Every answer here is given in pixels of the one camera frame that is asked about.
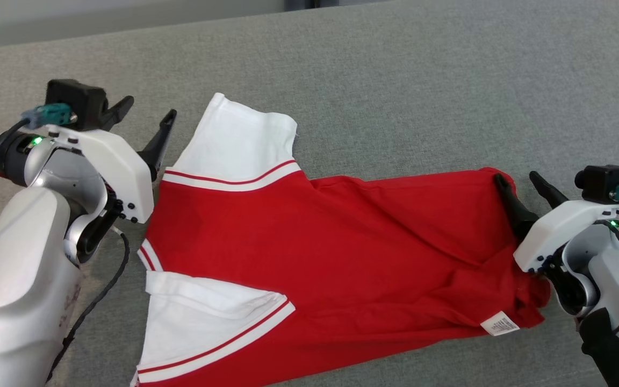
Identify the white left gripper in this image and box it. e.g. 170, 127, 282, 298
41, 96, 177, 224

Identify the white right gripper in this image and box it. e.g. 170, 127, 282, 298
493, 171, 619, 275

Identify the red jersey with white sleeves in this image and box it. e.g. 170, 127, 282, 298
129, 92, 552, 387

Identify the teal left camera plug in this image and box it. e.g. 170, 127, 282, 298
21, 104, 74, 130

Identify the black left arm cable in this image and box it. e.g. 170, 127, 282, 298
46, 228, 131, 383

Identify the grey metal partition post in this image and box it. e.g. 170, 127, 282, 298
285, 0, 342, 11

